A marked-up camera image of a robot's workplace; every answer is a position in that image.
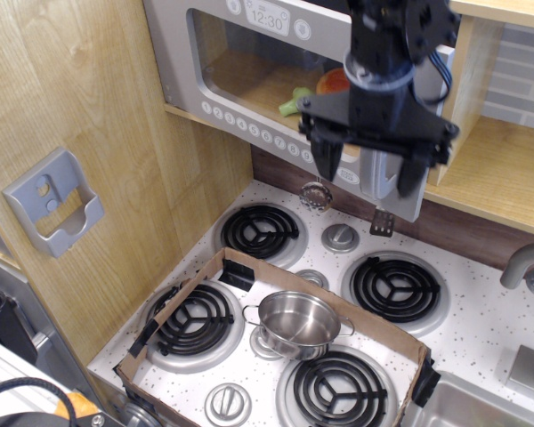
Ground front grey stove knob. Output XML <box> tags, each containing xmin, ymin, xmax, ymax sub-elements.
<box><xmin>204</xmin><ymin>383</ymin><xmax>252</xmax><ymax>427</ymax></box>

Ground black cable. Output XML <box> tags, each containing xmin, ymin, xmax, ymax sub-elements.
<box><xmin>0</xmin><ymin>376</ymin><xmax>79</xmax><ymax>427</ymax></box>

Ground back right black burner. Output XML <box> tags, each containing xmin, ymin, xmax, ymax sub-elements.
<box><xmin>343</xmin><ymin>253</ymin><xmax>441</xmax><ymax>325</ymax></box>

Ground back left black burner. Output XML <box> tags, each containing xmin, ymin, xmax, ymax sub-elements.
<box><xmin>219</xmin><ymin>205</ymin><xmax>302</xmax><ymax>260</ymax></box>

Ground orange toy pepper half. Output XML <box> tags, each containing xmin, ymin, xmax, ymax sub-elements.
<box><xmin>316</xmin><ymin>68</ymin><xmax>350</xmax><ymax>94</ymax></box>

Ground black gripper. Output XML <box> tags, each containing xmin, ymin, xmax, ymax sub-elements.
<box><xmin>297</xmin><ymin>85</ymin><xmax>459</xmax><ymax>198</ymax></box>

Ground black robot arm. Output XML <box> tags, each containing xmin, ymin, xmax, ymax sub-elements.
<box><xmin>297</xmin><ymin>1</ymin><xmax>459</xmax><ymax>198</ymax></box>

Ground grey wall phone holder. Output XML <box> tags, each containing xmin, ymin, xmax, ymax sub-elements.
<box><xmin>2</xmin><ymin>147</ymin><xmax>105</xmax><ymax>258</ymax></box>

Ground wooden shelf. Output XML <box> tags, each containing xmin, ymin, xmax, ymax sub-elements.
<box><xmin>165</xmin><ymin>101</ymin><xmax>534</xmax><ymax>234</ymax></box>

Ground steel sink basin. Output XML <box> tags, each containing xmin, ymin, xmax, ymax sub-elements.
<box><xmin>400</xmin><ymin>372</ymin><xmax>534</xmax><ymax>427</ymax></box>

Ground front left black burner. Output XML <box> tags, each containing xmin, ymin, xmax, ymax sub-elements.
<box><xmin>156</xmin><ymin>284</ymin><xmax>235</xmax><ymax>357</ymax></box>

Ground middle grey stove knob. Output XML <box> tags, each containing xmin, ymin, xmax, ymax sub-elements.
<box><xmin>295</xmin><ymin>269</ymin><xmax>329</xmax><ymax>290</ymax></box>

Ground hanging metal spatula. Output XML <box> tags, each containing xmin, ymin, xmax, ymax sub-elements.
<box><xmin>369</xmin><ymin>207</ymin><xmax>395</xmax><ymax>238</ymax></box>

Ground front right black burner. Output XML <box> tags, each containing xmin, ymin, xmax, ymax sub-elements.
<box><xmin>290</xmin><ymin>350</ymin><xmax>389</xmax><ymax>426</ymax></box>

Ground brown cardboard barrier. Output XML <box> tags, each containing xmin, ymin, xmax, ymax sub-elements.
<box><xmin>115</xmin><ymin>249</ymin><xmax>440</xmax><ymax>426</ymax></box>

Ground black burner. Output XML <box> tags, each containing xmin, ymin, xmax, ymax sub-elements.
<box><xmin>156</xmin><ymin>284</ymin><xmax>235</xmax><ymax>357</ymax></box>
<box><xmin>219</xmin><ymin>205</ymin><xmax>302</xmax><ymax>260</ymax></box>
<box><xmin>290</xmin><ymin>350</ymin><xmax>389</xmax><ymax>426</ymax></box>
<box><xmin>343</xmin><ymin>253</ymin><xmax>441</xmax><ymax>325</ymax></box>

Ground grey stove knob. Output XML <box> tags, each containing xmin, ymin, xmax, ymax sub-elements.
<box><xmin>295</xmin><ymin>269</ymin><xmax>329</xmax><ymax>290</ymax></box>
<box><xmin>321</xmin><ymin>223</ymin><xmax>360</xmax><ymax>254</ymax></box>
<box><xmin>204</xmin><ymin>383</ymin><xmax>252</xmax><ymax>427</ymax></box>

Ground stainless steel pot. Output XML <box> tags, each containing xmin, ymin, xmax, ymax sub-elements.
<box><xmin>242</xmin><ymin>291</ymin><xmax>355</xmax><ymax>361</ymax></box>

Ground grey toy faucet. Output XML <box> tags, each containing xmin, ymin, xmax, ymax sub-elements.
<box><xmin>500</xmin><ymin>244</ymin><xmax>534</xmax><ymax>294</ymax></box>

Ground green toy broccoli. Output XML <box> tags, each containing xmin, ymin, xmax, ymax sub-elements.
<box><xmin>279</xmin><ymin>86</ymin><xmax>313</xmax><ymax>117</ymax></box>

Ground hanging metal strainer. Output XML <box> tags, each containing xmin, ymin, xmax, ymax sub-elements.
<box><xmin>299</xmin><ymin>176</ymin><xmax>333</xmax><ymax>214</ymax></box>

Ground back grey stove knob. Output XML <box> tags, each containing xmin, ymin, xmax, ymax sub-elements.
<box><xmin>321</xmin><ymin>223</ymin><xmax>360</xmax><ymax>254</ymax></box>

